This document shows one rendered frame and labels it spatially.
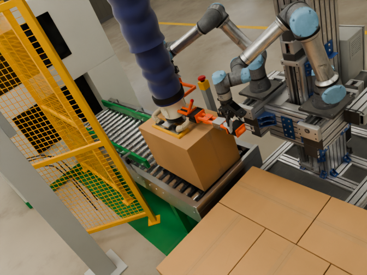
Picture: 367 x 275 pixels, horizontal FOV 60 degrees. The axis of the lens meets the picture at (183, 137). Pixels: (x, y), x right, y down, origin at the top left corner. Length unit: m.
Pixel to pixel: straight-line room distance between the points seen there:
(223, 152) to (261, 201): 0.43
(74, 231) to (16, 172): 0.65
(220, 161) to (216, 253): 0.65
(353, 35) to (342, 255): 1.31
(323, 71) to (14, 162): 1.83
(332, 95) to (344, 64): 0.60
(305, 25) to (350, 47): 0.77
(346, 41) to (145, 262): 2.23
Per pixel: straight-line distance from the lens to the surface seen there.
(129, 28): 1.97
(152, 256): 2.91
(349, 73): 2.39
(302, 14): 1.58
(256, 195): 2.23
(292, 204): 2.14
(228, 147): 2.32
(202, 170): 2.21
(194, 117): 2.05
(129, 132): 3.46
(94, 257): 2.81
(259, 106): 2.26
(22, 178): 2.28
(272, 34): 1.75
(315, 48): 1.67
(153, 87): 2.13
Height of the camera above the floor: 2.20
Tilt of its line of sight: 34 degrees down
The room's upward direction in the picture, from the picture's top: 23 degrees counter-clockwise
